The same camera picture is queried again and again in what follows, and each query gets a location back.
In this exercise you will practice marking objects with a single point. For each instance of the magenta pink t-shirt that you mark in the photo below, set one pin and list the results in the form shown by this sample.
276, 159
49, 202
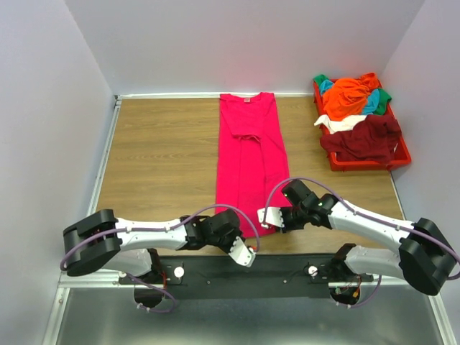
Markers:
252, 158

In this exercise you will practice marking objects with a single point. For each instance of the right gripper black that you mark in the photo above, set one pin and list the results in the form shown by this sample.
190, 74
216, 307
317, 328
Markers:
287, 226

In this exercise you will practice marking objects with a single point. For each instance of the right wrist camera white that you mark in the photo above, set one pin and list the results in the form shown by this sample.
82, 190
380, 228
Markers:
270, 217

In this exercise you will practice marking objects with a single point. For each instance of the left aluminium side rail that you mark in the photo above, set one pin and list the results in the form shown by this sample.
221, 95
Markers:
102, 157

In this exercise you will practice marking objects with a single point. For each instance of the white t-shirt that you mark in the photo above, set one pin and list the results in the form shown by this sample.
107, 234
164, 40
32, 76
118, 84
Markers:
344, 125

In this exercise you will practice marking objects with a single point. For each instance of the teal blue t-shirt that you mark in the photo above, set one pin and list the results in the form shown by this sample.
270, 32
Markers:
372, 103

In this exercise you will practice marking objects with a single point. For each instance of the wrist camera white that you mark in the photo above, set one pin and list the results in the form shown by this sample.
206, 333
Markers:
270, 217
242, 254

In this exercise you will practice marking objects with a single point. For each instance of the aluminium extrusion frame rail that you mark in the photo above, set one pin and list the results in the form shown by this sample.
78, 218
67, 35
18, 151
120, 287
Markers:
82, 278

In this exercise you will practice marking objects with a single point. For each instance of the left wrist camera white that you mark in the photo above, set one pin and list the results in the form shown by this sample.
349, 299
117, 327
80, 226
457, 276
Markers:
242, 254

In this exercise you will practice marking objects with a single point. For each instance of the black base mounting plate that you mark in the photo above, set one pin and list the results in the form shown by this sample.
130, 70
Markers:
270, 276

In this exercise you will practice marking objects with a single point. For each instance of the green t-shirt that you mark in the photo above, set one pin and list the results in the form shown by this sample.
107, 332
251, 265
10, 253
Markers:
343, 97

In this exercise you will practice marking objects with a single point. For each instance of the orange t-shirt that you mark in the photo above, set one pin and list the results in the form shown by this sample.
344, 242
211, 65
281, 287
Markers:
348, 97

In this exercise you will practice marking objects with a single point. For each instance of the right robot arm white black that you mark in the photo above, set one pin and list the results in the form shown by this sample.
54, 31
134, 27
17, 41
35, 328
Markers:
416, 252

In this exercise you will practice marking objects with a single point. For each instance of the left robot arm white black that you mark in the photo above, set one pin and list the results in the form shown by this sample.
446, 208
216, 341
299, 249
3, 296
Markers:
103, 241

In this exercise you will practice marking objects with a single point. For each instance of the dark maroon t-shirt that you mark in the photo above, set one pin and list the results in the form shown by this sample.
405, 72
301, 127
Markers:
374, 139

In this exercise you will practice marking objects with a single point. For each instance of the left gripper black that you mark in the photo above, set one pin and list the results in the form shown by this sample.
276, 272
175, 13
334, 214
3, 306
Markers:
233, 235

